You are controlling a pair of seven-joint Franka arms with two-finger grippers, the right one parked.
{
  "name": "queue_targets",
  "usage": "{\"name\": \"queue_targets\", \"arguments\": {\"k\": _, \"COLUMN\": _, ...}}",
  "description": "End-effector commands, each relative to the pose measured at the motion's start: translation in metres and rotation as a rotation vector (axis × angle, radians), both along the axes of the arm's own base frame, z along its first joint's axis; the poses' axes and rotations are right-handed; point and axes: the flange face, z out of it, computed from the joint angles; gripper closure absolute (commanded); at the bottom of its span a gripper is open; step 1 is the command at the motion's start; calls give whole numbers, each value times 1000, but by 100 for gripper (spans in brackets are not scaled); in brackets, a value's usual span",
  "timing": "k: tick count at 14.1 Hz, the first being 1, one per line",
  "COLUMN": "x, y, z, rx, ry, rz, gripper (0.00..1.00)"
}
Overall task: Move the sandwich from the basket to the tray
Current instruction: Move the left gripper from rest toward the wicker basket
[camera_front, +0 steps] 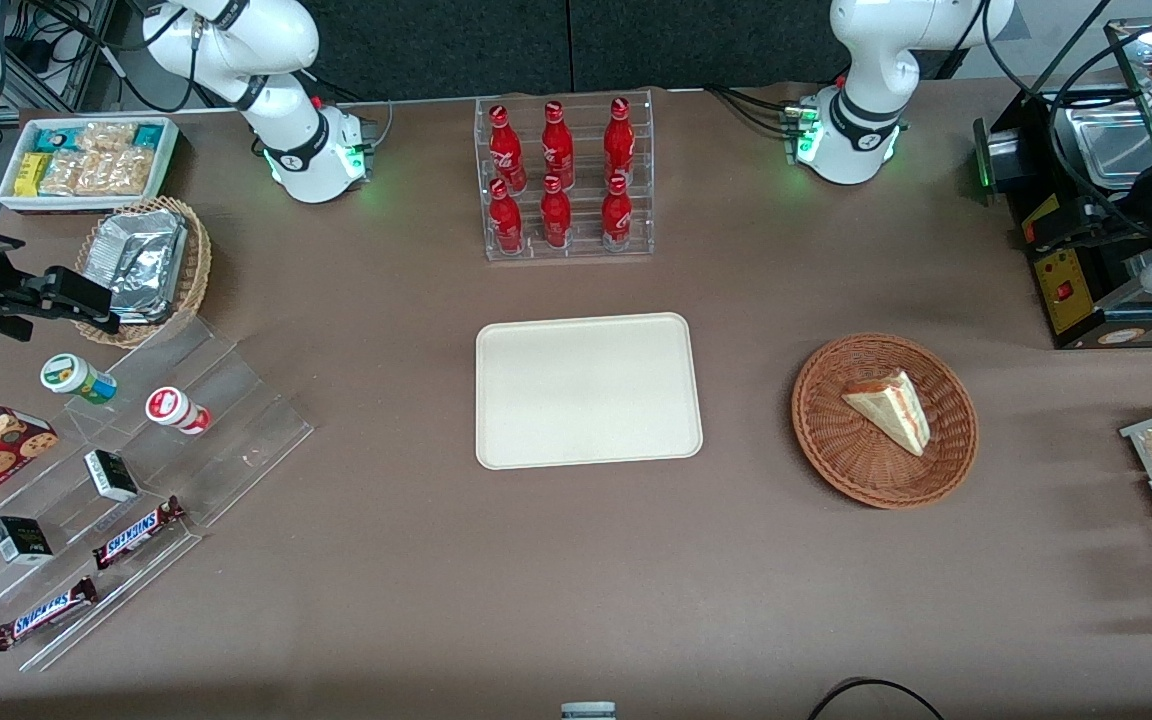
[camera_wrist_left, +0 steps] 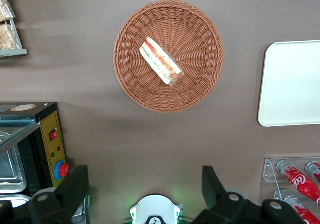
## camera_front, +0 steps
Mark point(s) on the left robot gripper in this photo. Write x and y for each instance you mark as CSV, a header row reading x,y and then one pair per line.
x,y
1104,222

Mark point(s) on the triangular sandwich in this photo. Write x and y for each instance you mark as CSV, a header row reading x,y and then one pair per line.
x,y
891,410

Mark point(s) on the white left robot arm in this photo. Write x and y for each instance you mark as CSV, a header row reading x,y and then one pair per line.
x,y
866,60

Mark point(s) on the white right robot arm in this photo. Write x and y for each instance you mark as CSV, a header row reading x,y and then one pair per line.
x,y
286,110

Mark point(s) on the light tan wicker basket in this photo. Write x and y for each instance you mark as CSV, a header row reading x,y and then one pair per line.
x,y
198,270

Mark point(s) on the brown round wicker basket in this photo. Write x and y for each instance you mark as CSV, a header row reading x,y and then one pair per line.
x,y
836,440

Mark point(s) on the cream plastic tray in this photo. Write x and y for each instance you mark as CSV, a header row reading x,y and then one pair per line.
x,y
586,390

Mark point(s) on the black food warmer machine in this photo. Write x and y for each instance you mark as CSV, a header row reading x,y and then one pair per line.
x,y
1066,295

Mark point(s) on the green lid yogurt cup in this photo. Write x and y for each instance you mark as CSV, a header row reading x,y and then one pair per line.
x,y
76,377

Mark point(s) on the steel food pan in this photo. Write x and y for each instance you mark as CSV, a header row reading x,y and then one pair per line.
x,y
1111,150

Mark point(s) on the silver foil container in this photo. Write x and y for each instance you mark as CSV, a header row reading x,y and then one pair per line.
x,y
141,260

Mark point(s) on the white rectangular snack bin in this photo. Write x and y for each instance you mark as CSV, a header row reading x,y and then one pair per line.
x,y
86,205

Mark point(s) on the yellow snack packet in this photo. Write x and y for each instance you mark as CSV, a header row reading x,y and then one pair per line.
x,y
31,175

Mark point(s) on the clear cracker pack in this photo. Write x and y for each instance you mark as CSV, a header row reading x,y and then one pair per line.
x,y
106,137
61,175
116,172

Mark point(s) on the red lid yogurt cup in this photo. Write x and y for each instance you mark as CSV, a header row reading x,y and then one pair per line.
x,y
174,408

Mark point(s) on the teal snack packet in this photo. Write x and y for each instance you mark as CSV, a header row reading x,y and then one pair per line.
x,y
56,137
149,135

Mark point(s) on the small black carton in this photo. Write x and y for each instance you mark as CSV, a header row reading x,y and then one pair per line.
x,y
111,475
21,540

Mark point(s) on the clear acrylic stepped shelf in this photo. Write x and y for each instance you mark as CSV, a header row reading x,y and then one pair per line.
x,y
236,430
71,545

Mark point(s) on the Snickers chocolate bar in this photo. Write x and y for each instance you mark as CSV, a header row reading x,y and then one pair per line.
x,y
44,614
136,533

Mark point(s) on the red cola bottle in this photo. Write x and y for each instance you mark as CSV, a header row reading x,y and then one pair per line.
x,y
620,145
556,218
617,215
508,155
506,222
558,150

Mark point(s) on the clear acrylic bottle rack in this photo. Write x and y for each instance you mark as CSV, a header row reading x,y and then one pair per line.
x,y
584,240

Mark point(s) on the small grey white object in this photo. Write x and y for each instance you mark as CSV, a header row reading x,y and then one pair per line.
x,y
588,712

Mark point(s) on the grey metal frame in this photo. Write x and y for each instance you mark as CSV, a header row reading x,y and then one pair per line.
x,y
86,60

